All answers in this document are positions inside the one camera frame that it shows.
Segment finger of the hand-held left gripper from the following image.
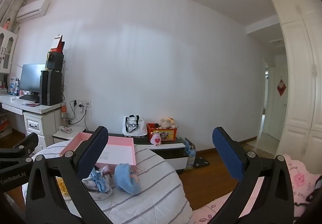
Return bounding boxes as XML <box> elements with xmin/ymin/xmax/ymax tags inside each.
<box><xmin>0</xmin><ymin>132</ymin><xmax>39</xmax><ymax>162</ymax></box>

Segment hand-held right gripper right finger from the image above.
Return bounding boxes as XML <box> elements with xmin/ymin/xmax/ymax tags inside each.
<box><xmin>207</xmin><ymin>126</ymin><xmax>295</xmax><ymax>224</ymax></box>

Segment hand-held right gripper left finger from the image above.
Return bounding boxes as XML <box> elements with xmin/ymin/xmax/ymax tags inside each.
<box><xmin>25</xmin><ymin>126</ymin><xmax>116</xmax><ymax>224</ymax></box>

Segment pink cardboard box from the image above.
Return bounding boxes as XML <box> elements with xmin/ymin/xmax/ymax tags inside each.
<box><xmin>60</xmin><ymin>132</ymin><xmax>137</xmax><ymax>172</ymax></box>

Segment light blue printed cloth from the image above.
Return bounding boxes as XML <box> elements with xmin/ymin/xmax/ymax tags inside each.
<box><xmin>114</xmin><ymin>163</ymin><xmax>141</xmax><ymax>195</ymax></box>

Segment dark floor scale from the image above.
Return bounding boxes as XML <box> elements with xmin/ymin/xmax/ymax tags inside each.
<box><xmin>194</xmin><ymin>156</ymin><xmax>210</xmax><ymax>168</ymax></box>

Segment white nightstand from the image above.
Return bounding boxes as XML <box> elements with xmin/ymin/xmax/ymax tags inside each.
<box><xmin>52</xmin><ymin>125</ymin><xmax>86</xmax><ymax>144</ymax></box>

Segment orange storage box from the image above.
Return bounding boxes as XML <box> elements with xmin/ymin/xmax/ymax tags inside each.
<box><xmin>0</xmin><ymin>117</ymin><xmax>12</xmax><ymax>134</ymax></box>

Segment white cloth with blue bow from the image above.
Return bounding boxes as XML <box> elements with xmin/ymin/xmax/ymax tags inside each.
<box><xmin>82</xmin><ymin>167</ymin><xmax>113</xmax><ymax>199</ymax></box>

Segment blue printed bag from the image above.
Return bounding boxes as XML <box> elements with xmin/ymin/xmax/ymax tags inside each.
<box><xmin>184</xmin><ymin>137</ymin><xmax>197</xmax><ymax>170</ymax></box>

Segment white desk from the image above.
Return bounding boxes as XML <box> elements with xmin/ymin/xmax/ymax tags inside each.
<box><xmin>0</xmin><ymin>93</ymin><xmax>63</xmax><ymax>149</ymax></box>

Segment white tote bag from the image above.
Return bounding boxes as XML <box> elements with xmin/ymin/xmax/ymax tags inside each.
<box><xmin>122</xmin><ymin>115</ymin><xmax>147</xmax><ymax>136</ymax></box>

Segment black and white low bench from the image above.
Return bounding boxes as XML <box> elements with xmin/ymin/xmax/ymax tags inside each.
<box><xmin>84</xmin><ymin>130</ymin><xmax>190</xmax><ymax>170</ymax></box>

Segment blue and white carton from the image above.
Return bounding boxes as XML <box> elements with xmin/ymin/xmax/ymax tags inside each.
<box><xmin>7</xmin><ymin>77</ymin><xmax>19</xmax><ymax>95</ymax></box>

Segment orange toy box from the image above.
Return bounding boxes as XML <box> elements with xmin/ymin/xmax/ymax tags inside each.
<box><xmin>146</xmin><ymin>123</ymin><xmax>178</xmax><ymax>141</ymax></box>

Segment pink plush rabbit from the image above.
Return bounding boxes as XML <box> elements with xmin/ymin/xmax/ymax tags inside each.
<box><xmin>150</xmin><ymin>132</ymin><xmax>162</xmax><ymax>146</ymax></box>

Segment black computer tower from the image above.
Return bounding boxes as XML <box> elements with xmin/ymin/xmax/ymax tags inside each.
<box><xmin>39</xmin><ymin>69</ymin><xmax>63</xmax><ymax>106</ymax></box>

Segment white door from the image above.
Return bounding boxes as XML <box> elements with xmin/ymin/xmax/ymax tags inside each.
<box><xmin>272</xmin><ymin>55</ymin><xmax>288</xmax><ymax>141</ymax></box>

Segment beige plush toy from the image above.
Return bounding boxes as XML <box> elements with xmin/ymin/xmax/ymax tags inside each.
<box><xmin>158</xmin><ymin>117</ymin><xmax>176</xmax><ymax>129</ymax></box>

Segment black computer monitor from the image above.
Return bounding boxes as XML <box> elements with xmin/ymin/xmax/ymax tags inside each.
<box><xmin>19</xmin><ymin>64</ymin><xmax>46</xmax><ymax>92</ymax></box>

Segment pink floral blanket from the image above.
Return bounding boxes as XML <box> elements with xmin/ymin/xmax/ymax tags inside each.
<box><xmin>192</xmin><ymin>154</ymin><xmax>322</xmax><ymax>224</ymax></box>

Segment red door decoration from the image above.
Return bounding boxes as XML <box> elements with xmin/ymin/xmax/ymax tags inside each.
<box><xmin>277</xmin><ymin>77</ymin><xmax>287</xmax><ymax>99</ymax></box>

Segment black box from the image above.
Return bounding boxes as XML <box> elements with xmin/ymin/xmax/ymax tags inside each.
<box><xmin>46</xmin><ymin>52</ymin><xmax>64</xmax><ymax>72</ymax></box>

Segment white glass-door cabinet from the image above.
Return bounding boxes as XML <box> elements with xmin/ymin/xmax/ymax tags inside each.
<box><xmin>0</xmin><ymin>27</ymin><xmax>18</xmax><ymax>74</ymax></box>

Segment red and white box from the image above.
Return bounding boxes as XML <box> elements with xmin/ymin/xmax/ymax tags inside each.
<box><xmin>50</xmin><ymin>35</ymin><xmax>65</xmax><ymax>54</ymax></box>

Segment cream wardrobe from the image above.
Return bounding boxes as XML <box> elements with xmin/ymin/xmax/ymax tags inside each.
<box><xmin>267</xmin><ymin>0</ymin><xmax>322</xmax><ymax>161</ymax></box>

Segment white air conditioner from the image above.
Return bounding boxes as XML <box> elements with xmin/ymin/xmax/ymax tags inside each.
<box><xmin>16</xmin><ymin>0</ymin><xmax>50</xmax><ymax>23</ymax></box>

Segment beige curtain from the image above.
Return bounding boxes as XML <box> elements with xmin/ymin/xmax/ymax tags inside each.
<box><xmin>0</xmin><ymin>0</ymin><xmax>26</xmax><ymax>31</ymax></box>

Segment black power cables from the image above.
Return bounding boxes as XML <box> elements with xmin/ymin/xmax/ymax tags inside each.
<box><xmin>66</xmin><ymin>100</ymin><xmax>87</xmax><ymax>125</ymax></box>

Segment white wall sockets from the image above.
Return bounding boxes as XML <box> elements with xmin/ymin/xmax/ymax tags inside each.
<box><xmin>70</xmin><ymin>99</ymin><xmax>91</xmax><ymax>108</ymax></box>

